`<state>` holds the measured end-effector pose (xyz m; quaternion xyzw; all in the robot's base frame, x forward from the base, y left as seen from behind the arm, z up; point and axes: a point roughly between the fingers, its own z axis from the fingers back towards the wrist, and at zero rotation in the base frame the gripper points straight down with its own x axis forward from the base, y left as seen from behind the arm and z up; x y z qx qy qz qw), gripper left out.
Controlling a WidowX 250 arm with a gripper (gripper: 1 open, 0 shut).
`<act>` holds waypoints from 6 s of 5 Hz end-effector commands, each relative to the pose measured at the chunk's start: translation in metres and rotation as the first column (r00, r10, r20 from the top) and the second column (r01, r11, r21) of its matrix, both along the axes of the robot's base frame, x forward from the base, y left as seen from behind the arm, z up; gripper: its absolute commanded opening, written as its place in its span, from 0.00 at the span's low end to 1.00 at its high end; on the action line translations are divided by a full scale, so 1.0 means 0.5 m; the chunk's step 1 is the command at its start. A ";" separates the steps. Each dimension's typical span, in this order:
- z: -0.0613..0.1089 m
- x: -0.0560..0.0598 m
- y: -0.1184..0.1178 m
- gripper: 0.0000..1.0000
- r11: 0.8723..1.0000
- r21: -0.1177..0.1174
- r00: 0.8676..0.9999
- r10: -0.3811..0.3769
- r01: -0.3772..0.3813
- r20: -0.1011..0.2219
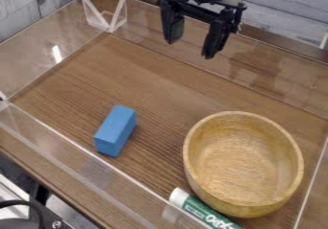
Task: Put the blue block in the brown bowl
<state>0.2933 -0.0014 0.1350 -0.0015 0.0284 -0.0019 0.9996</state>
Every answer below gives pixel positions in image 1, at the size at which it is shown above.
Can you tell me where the black cable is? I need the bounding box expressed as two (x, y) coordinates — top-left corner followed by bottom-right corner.
(0, 199), (45, 229)

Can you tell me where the blue rectangular block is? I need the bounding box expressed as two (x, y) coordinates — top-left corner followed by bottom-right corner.
(93, 105), (136, 157)

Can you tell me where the clear acrylic enclosure wall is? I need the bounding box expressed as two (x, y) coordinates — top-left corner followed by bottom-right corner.
(0, 0), (328, 229)

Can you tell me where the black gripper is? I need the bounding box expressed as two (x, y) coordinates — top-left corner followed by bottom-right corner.
(160, 0), (247, 59)

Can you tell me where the brown wooden bowl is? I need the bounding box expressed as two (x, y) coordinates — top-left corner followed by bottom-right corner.
(183, 111), (305, 218)

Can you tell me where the black metal table bracket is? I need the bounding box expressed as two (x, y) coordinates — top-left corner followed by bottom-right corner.
(30, 184), (73, 229)

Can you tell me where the green expo marker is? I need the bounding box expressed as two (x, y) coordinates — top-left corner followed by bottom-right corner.
(168, 188), (244, 229)

